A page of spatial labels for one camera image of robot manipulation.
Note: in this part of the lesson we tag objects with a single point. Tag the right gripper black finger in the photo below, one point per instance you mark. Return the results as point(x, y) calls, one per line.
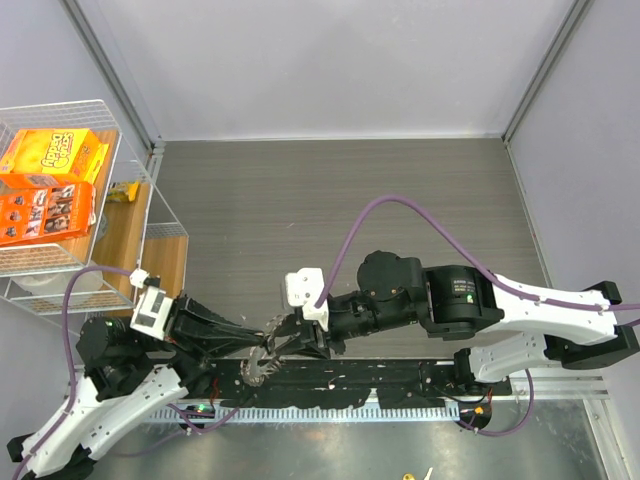
point(297, 346)
point(280, 327)

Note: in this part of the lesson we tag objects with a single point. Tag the wooden shelf board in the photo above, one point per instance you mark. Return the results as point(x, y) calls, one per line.
point(144, 233)

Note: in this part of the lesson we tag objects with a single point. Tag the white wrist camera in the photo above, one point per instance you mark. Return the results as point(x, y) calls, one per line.
point(151, 314)
point(302, 290)

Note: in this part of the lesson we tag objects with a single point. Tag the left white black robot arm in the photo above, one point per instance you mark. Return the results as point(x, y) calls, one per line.
point(166, 351)

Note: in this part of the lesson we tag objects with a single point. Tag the small yellow packet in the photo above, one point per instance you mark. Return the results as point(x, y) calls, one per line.
point(123, 192)

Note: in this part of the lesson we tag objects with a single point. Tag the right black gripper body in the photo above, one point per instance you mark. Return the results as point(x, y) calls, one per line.
point(340, 327)

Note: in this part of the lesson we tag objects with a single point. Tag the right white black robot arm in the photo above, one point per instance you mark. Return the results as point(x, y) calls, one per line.
point(576, 330)

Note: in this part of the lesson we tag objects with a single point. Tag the aluminium frame rail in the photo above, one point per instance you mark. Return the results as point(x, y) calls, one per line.
point(570, 388)

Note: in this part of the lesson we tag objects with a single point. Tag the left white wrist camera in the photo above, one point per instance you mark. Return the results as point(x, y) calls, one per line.
point(151, 314)

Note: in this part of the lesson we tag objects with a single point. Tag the white wire basket rack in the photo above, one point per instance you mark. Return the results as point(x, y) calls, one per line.
point(29, 280)

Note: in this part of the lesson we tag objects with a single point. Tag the yellow orange cereal box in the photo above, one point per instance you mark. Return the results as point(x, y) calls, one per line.
point(52, 157)

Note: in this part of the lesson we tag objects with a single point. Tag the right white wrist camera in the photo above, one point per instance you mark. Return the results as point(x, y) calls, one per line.
point(302, 290)

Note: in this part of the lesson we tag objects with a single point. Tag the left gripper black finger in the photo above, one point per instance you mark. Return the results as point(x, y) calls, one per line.
point(215, 345)
point(204, 324)

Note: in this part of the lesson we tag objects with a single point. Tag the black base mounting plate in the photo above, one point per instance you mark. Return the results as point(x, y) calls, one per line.
point(340, 384)

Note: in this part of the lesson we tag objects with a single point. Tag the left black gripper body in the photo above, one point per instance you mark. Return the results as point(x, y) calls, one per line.
point(184, 340)

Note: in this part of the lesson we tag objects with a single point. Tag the orange photo printed box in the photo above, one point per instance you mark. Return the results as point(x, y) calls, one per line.
point(47, 215)

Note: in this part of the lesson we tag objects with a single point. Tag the slotted grey cable duct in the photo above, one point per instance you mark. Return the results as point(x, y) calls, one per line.
point(370, 412)

